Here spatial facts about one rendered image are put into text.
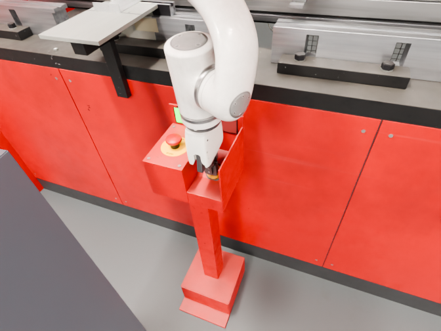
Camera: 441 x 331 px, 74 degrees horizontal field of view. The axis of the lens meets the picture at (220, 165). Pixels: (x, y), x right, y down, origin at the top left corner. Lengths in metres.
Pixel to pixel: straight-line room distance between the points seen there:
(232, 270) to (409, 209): 0.67
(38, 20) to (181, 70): 0.86
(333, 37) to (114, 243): 1.28
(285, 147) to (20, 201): 0.63
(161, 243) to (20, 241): 1.01
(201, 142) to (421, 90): 0.52
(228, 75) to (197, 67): 0.07
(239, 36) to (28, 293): 0.51
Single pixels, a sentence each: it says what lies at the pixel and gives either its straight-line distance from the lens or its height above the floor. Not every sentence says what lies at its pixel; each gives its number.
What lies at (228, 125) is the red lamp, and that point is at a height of 0.81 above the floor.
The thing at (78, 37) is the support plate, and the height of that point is 1.00.
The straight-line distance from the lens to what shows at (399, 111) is 0.76.
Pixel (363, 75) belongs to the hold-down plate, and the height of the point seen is 0.90.
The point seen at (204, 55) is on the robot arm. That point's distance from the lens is 0.48.
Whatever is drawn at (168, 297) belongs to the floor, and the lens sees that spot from 1.37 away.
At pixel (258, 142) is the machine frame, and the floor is 0.69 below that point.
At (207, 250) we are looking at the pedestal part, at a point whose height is 0.33.
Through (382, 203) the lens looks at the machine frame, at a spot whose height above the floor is 0.55.
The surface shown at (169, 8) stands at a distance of 0.94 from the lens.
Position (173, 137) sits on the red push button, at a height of 0.81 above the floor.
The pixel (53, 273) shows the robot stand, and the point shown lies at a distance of 0.62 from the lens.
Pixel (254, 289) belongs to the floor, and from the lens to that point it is 1.35.
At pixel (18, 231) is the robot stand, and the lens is 0.53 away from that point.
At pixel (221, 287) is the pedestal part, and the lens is 1.22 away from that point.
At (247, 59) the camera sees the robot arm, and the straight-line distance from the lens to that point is 0.45.
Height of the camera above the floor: 1.25
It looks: 45 degrees down
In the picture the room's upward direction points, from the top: 5 degrees counter-clockwise
